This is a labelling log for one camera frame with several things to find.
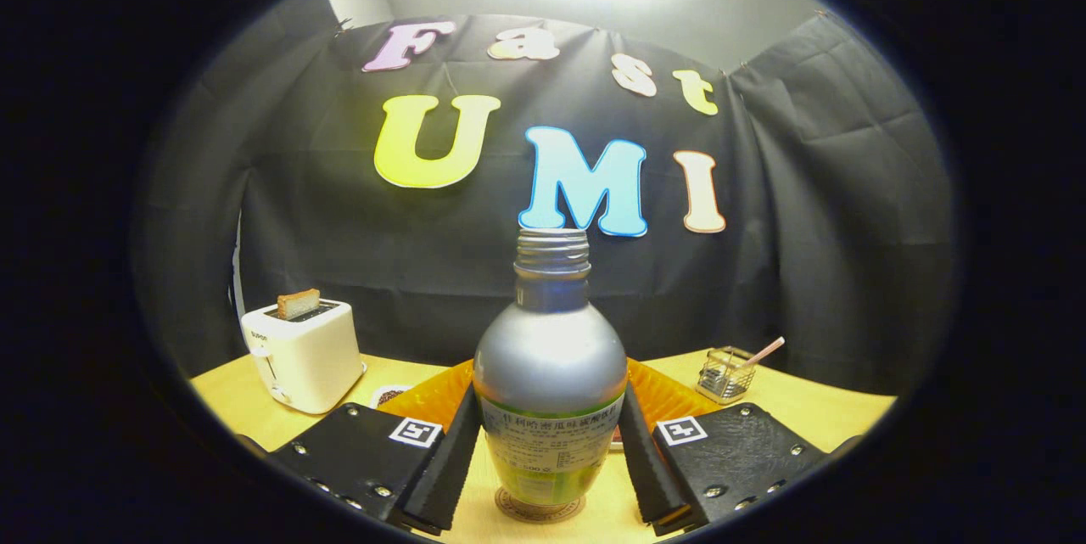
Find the light wooden table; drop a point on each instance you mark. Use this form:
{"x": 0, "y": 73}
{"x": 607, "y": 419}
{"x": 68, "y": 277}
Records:
{"x": 806, "y": 408}

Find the silver juice bottle green label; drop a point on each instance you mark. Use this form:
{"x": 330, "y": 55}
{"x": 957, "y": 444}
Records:
{"x": 547, "y": 340}

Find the white divided dish of beans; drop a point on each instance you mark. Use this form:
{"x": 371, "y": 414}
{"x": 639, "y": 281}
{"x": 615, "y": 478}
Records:
{"x": 389, "y": 395}

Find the black backdrop cloth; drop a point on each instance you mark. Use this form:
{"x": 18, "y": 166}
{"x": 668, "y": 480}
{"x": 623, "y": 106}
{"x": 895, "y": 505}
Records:
{"x": 424, "y": 255}

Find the toast slice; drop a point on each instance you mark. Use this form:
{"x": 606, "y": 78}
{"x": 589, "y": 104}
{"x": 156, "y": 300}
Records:
{"x": 297, "y": 304}

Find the white toaster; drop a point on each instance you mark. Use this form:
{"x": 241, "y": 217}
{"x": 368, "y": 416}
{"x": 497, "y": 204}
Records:
{"x": 314, "y": 357}

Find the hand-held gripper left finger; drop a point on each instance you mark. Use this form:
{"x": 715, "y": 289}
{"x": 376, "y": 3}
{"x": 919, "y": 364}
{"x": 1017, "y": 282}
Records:
{"x": 454, "y": 459}

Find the pink straw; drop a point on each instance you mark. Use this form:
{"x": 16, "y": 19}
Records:
{"x": 768, "y": 349}

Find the round cork coaster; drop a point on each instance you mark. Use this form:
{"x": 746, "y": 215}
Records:
{"x": 543, "y": 517}

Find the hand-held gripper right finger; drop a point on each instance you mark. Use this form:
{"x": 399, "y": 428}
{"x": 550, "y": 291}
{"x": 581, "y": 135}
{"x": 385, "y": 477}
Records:
{"x": 640, "y": 459}

